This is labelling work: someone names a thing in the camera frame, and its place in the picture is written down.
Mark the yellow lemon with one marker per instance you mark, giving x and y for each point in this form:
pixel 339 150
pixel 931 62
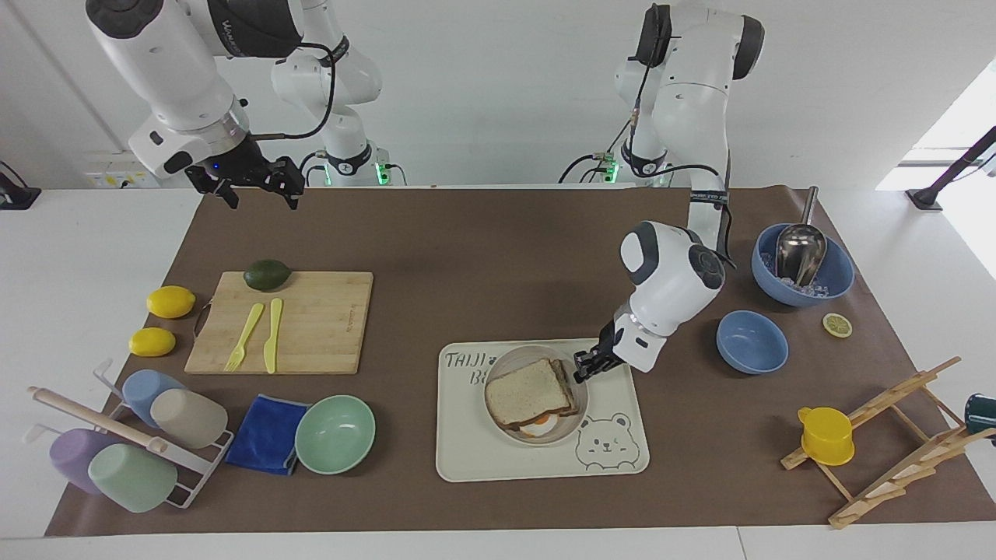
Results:
pixel 171 302
pixel 152 342

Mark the metal scoop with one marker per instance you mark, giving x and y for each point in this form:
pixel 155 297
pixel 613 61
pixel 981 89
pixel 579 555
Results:
pixel 800 249

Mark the wooden drying rack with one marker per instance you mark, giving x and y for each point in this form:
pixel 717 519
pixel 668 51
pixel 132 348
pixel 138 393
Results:
pixel 895 474

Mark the black stand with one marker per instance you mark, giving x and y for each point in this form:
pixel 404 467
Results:
pixel 953 171
pixel 15 196

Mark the small blue bowl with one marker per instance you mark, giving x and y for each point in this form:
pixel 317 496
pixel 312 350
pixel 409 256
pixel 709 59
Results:
pixel 751 344

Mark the dark green cup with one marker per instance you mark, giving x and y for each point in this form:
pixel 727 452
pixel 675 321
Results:
pixel 983 414

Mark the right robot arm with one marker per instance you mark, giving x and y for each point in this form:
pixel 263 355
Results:
pixel 167 70

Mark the sandwich base with egg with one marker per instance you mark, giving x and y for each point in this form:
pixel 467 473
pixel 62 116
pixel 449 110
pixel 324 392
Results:
pixel 538 426

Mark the yellow mug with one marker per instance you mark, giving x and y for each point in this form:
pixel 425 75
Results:
pixel 827 438

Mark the light green bowl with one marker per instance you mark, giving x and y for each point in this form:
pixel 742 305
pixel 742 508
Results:
pixel 334 435

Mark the light green cup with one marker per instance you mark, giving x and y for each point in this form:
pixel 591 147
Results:
pixel 132 478

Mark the lemon slice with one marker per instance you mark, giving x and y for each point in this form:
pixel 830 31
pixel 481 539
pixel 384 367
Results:
pixel 838 325

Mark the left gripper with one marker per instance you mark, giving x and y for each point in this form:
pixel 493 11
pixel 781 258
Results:
pixel 608 343

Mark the ice cubes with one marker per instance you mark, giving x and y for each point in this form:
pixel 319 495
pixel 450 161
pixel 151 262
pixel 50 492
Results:
pixel 815 291

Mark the light blue cup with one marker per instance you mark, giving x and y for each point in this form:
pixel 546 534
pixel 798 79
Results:
pixel 140 389

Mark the yellow-green plastic knife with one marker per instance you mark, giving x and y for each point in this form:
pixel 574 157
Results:
pixel 271 342

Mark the bread slice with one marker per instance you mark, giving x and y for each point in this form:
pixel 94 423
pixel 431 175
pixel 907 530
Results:
pixel 529 391

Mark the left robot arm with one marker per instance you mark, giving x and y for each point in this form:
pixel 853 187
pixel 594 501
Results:
pixel 685 101

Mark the beige round plate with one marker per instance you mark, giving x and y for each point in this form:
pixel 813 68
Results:
pixel 572 426

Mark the cream tray with bear print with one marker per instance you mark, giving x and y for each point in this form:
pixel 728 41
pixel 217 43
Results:
pixel 467 443

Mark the beige cup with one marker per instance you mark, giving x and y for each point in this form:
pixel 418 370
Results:
pixel 191 416

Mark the white power socket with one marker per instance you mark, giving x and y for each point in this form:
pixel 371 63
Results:
pixel 117 180

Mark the purple cup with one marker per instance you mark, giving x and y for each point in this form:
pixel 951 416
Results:
pixel 71 459

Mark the large blue bowl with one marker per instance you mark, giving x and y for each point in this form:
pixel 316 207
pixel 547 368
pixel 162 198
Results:
pixel 839 274

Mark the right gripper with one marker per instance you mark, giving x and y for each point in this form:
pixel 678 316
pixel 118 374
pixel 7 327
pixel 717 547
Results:
pixel 240 162

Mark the yellow-green plastic fork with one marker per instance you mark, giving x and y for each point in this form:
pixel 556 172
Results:
pixel 247 330

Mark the wooden cutting board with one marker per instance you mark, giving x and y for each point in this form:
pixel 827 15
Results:
pixel 327 327

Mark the blue cloth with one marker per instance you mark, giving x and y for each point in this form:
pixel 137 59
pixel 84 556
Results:
pixel 264 435

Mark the dark green avocado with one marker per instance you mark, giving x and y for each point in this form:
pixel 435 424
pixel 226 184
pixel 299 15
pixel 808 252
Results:
pixel 267 274

